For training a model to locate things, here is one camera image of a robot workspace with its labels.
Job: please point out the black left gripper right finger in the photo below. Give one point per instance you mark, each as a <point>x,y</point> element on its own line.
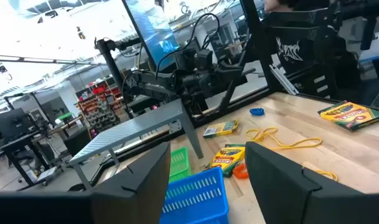
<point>279,186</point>

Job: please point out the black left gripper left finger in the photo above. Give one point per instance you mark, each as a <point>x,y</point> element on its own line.
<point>139,193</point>

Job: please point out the orange spiral wrist coil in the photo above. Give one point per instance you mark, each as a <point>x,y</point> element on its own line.
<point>239,172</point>

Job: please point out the yellow rubber band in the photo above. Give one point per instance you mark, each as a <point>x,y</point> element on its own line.
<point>254,135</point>
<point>332,175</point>

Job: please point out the Crayola crayon box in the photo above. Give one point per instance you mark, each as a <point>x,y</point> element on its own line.
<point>351,116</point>
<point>226,158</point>

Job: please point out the black desk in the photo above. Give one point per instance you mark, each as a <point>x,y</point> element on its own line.
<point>21,144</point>

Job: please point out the green plastic basket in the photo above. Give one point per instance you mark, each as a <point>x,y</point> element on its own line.
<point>180,165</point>

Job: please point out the large blue display screen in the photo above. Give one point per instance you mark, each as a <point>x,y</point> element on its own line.
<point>155,34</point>

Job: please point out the grey perforated metal shelf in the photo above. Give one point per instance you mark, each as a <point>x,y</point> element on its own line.
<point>130,130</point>

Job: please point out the blue plastic basket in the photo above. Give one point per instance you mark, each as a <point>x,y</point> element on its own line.
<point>192,214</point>

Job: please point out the black pole stand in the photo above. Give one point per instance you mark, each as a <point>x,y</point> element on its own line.
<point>109,65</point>

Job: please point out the small yellow green crayon box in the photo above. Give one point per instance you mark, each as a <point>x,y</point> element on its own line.
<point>220,129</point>

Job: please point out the parts shelf with red bins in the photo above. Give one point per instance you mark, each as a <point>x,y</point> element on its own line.
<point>97,112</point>

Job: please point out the blue spiral wrist coil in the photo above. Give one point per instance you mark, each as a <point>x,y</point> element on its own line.
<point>253,111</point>

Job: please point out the silver aluminium extrusion bar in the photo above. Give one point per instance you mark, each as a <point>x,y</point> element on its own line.
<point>284,81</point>

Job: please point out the person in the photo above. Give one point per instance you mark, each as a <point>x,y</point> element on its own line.
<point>316,62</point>

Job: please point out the black monitor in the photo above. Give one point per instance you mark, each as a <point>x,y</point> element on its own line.
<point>12,124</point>

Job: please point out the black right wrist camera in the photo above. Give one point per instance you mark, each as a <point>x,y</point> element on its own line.
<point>200,59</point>

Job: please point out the black table frame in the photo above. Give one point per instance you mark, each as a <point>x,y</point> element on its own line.
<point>259,53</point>

